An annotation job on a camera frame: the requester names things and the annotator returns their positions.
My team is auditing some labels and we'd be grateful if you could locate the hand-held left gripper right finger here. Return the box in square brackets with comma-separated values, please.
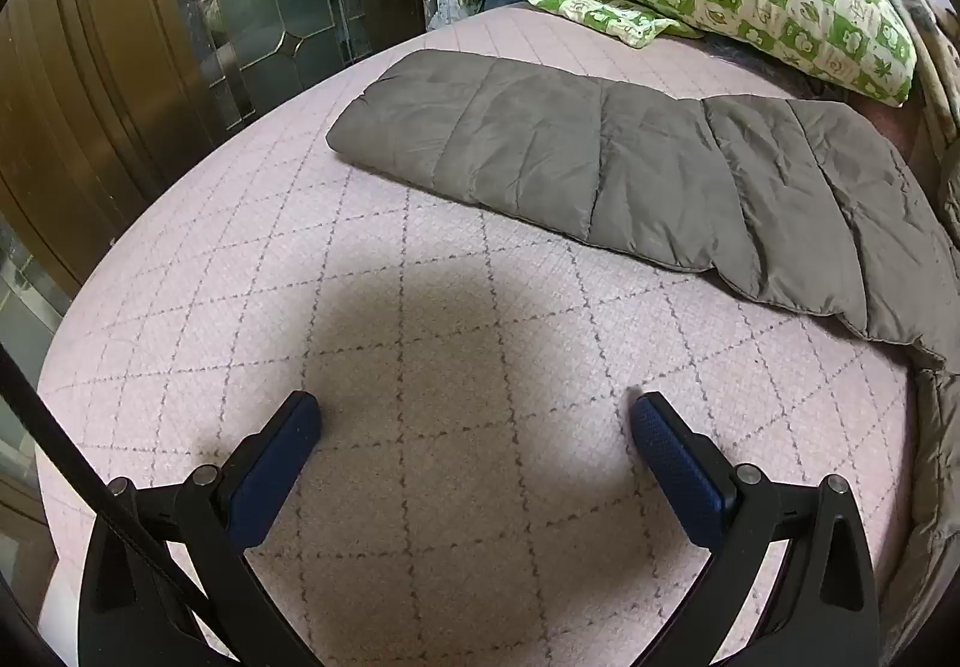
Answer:
[628, 391, 880, 667]

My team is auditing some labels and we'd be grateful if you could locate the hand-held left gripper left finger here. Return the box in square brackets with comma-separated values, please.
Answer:
[77, 391, 323, 667]

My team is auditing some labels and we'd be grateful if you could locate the grey-brown quilted puffer jacket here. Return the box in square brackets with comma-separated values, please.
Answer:
[326, 50, 960, 638]

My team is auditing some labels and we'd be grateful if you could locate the pink quilted bed cover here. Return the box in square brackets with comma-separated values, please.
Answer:
[34, 7, 931, 667]

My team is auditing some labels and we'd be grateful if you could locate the brown cushion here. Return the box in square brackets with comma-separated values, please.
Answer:
[847, 97, 927, 162]

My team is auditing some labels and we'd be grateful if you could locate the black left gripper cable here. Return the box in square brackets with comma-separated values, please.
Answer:
[0, 343, 226, 638]

